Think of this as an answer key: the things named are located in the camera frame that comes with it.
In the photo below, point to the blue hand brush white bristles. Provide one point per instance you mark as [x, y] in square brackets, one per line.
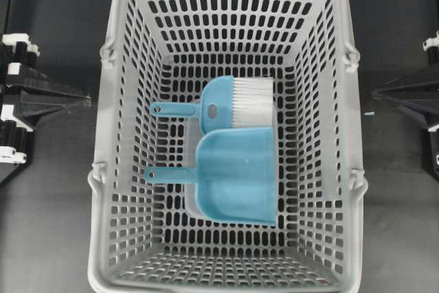
[226, 102]

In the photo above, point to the grey plastic shopping basket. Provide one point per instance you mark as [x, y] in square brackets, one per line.
[153, 238]

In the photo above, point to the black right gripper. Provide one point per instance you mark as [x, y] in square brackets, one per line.
[416, 95]

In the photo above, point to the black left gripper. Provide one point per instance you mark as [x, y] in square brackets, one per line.
[27, 95]

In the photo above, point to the blue plastic dustpan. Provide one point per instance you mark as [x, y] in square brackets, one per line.
[235, 176]

